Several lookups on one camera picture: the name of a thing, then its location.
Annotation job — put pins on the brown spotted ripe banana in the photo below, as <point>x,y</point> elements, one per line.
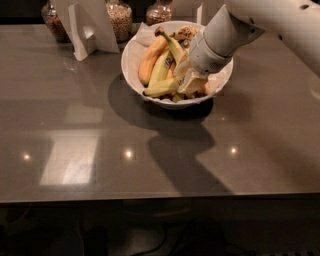
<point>186,32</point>

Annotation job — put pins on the long-stem yellow-green banana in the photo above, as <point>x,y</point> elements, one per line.
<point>174,46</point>

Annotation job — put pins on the white paper bowl liner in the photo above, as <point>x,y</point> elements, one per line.
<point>130,64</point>

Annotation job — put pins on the yellow-green banana with sticker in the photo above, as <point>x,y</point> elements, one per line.
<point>161,67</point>

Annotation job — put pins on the ripe orange banana left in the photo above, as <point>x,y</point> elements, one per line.
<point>150,57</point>

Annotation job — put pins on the glass jar far left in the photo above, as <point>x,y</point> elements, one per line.
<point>53,23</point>

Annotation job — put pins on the yellow-green stickered banana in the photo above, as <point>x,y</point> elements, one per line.
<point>163,87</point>

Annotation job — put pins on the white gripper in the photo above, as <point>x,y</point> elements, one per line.
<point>207,57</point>

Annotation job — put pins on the glass jar centre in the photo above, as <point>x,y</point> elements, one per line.
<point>160,11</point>

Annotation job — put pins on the small orange banana centre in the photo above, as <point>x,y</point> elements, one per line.
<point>170,73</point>

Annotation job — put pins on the orange banana centre right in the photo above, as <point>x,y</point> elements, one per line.
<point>205,90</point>

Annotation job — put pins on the white ceramic bowl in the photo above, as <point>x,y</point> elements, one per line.
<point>144,49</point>

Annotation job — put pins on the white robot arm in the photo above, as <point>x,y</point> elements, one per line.
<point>239,22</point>

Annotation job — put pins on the glass jar of grains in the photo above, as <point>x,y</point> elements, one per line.
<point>120,15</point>

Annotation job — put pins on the white folded card stand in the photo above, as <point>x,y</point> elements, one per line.
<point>88,26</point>

